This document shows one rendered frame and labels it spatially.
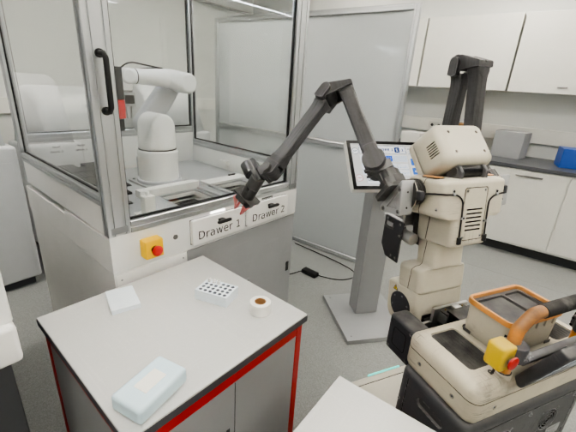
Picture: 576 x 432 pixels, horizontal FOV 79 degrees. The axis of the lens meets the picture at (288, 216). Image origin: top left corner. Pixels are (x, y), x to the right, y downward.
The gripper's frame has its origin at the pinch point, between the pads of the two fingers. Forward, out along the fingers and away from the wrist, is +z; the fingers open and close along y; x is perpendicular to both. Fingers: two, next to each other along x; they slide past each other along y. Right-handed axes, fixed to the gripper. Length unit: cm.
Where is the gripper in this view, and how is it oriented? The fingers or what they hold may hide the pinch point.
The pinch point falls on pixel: (238, 210)
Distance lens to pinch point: 149.0
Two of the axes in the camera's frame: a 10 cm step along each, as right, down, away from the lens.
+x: -5.5, 3.2, -7.7
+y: -6.9, -7.0, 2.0
